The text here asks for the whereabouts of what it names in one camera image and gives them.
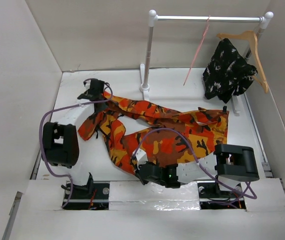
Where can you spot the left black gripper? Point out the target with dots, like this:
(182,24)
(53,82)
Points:
(101,97)

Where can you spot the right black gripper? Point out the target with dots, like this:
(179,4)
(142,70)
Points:
(143,181)

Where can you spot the orange camouflage trousers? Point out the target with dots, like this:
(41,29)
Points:
(166,135)

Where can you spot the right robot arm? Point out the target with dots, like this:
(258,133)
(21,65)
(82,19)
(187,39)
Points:
(228,166)

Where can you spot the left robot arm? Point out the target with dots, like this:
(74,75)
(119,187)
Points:
(60,149)

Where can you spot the wooden hanger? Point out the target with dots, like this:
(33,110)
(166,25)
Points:
(252,40)

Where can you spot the white clothes rack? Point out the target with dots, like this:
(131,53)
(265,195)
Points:
(153,17)

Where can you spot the black white patterned garment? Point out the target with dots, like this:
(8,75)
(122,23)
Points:
(227,73)

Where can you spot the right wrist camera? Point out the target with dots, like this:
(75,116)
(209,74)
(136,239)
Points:
(139,157)

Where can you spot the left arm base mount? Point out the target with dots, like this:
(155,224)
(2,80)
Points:
(96,199)

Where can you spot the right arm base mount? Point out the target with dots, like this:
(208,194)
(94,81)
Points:
(212,198)

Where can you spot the pink wire hanger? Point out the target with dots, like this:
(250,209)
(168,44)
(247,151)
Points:
(198,49)

